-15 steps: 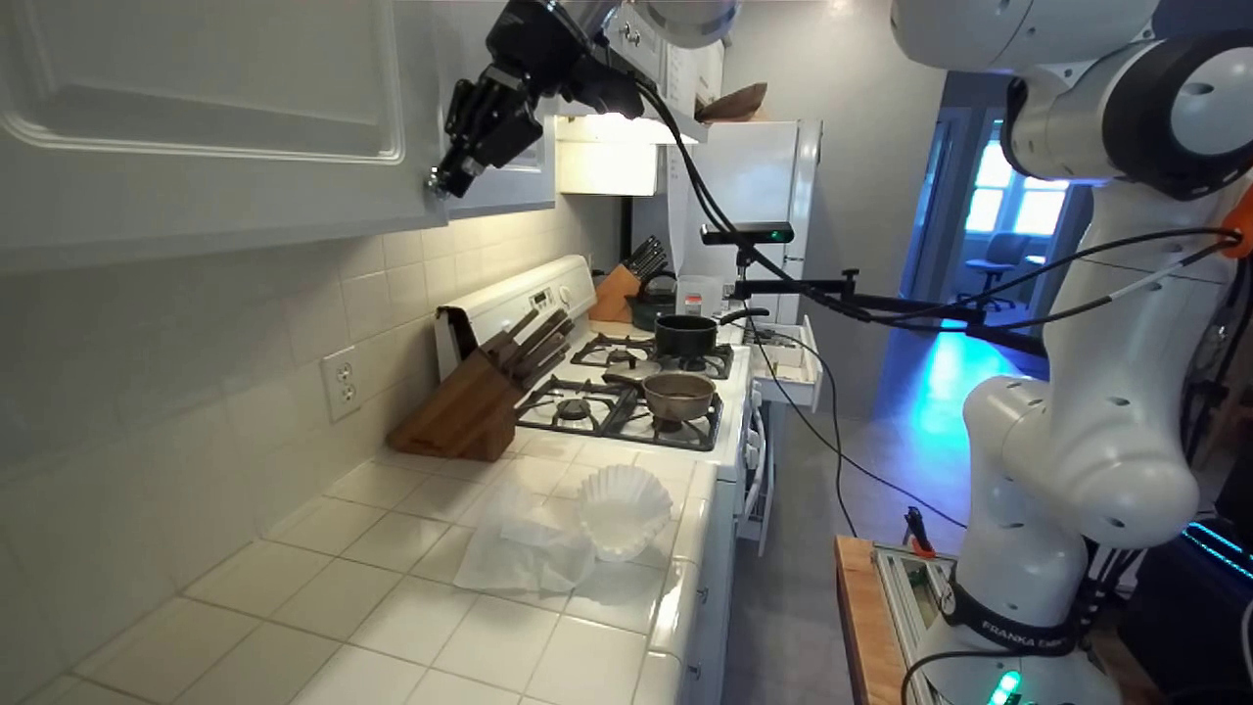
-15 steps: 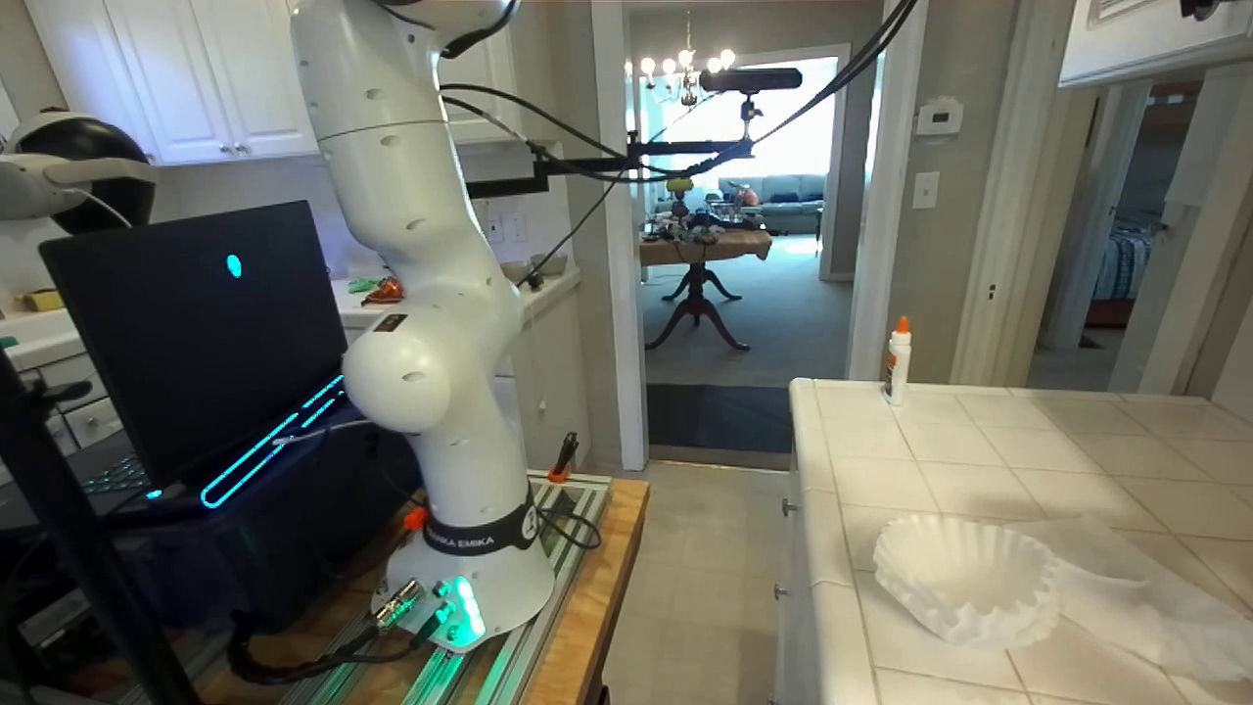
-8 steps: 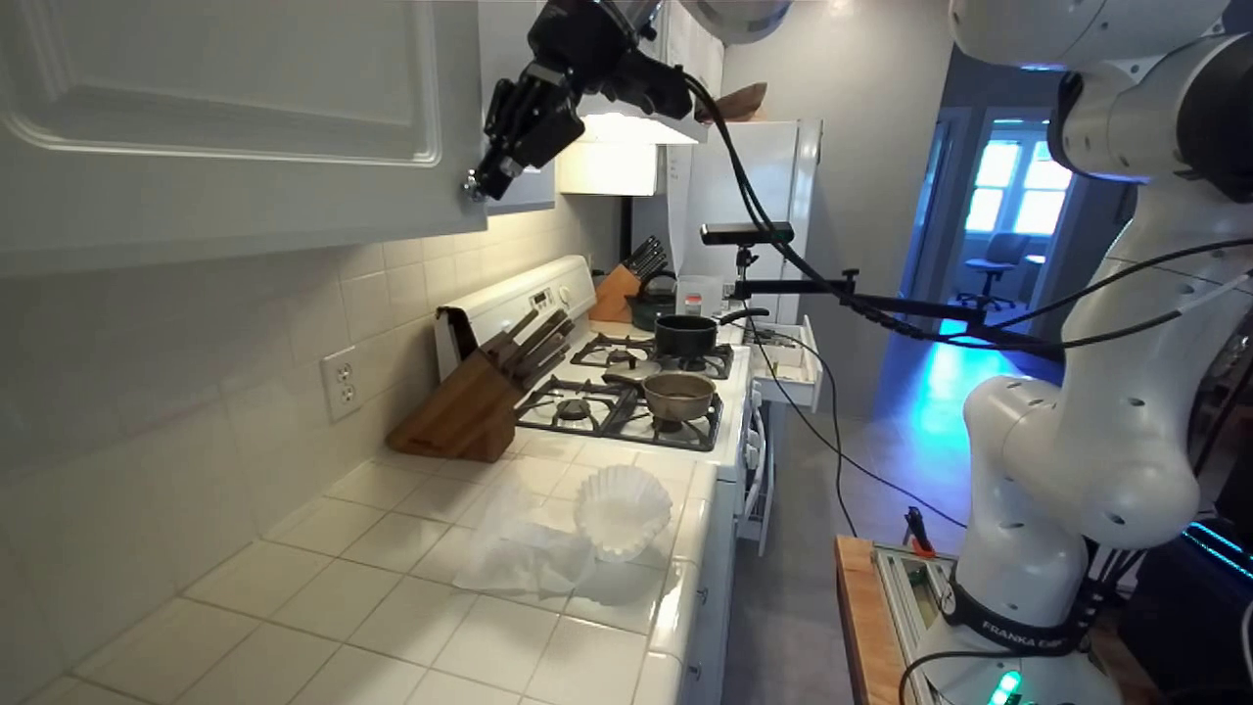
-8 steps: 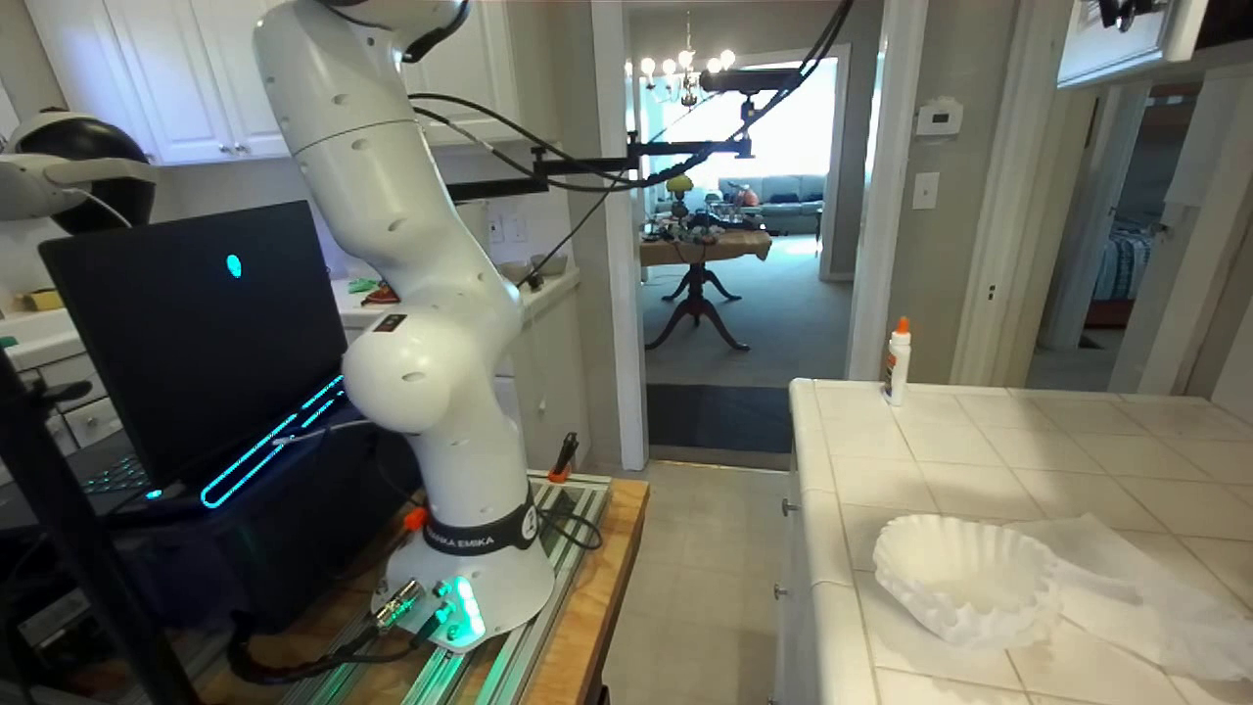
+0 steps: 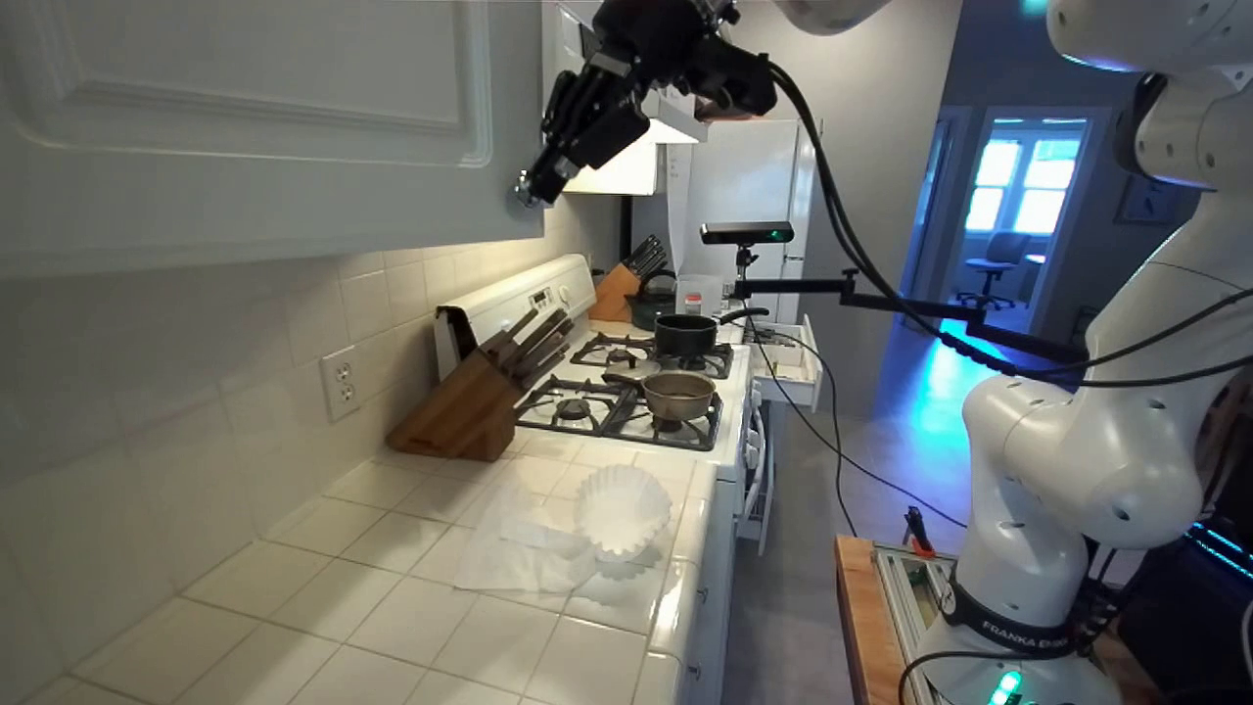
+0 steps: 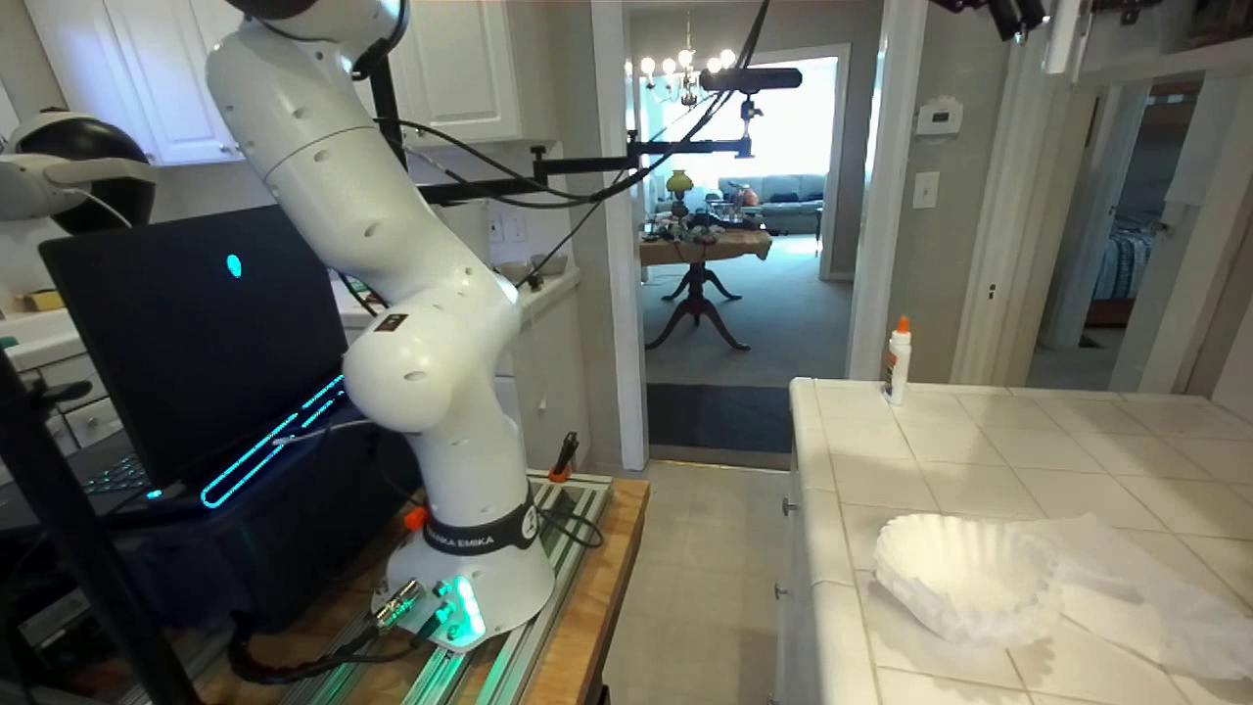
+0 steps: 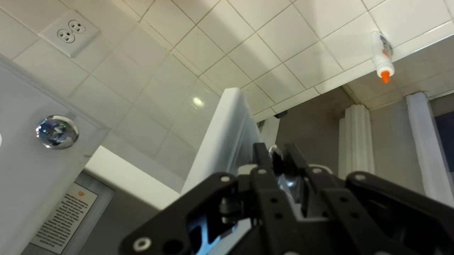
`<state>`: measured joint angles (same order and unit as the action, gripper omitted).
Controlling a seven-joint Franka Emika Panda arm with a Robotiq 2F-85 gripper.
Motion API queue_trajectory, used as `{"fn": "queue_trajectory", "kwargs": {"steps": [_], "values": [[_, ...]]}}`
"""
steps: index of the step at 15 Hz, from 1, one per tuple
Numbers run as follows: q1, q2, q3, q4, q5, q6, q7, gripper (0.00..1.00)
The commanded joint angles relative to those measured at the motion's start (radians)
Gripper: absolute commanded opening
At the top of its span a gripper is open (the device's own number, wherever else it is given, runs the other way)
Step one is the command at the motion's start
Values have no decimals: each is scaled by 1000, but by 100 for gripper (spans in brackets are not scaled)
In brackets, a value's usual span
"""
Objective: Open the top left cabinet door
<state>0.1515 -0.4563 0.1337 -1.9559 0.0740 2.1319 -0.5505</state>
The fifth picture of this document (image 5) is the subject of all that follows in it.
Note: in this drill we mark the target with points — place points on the white refrigerator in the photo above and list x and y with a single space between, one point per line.
746 178

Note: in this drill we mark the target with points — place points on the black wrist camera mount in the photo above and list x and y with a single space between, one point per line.
689 51

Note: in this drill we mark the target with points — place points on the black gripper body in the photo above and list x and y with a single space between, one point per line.
601 111

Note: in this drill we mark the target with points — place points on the small wooden knife block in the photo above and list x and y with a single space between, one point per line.
617 297

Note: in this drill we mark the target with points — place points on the white wall power outlet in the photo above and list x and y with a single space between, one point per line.
342 380

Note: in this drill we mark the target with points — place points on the white gas stove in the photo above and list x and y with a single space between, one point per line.
504 301

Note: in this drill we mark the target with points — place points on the white paper coffee filters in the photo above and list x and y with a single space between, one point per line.
625 515

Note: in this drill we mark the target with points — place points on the white cabinet door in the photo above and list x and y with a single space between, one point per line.
258 170

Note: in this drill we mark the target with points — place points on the bright window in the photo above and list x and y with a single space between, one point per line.
1022 182

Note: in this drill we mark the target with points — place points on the black cast iron stove grate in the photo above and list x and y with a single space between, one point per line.
611 425
611 356

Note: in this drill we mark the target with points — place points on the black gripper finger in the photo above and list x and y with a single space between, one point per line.
577 156
541 182

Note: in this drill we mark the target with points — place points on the metal saucepan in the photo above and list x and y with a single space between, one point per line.
678 399

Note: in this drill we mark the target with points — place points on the red clamp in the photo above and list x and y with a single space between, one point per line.
917 531

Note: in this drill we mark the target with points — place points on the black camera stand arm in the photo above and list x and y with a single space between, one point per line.
915 312

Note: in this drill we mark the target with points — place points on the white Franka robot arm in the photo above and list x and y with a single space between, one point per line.
1080 472

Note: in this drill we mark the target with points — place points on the clear plastic sheet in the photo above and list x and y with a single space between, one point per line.
523 550

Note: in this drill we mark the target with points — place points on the black round stove burner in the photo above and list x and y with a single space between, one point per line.
571 410

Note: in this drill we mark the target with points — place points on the white range hood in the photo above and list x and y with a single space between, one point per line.
638 164

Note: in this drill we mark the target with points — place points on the grey control box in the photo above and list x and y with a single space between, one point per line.
915 601

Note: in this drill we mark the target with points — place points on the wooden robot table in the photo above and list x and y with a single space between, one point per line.
861 627

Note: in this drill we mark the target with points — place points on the black stereo camera bar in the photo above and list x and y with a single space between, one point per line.
746 233

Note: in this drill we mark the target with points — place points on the large wooden knife block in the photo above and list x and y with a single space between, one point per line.
454 412

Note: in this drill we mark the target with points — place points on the black cooking pot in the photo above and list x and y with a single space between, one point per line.
685 337

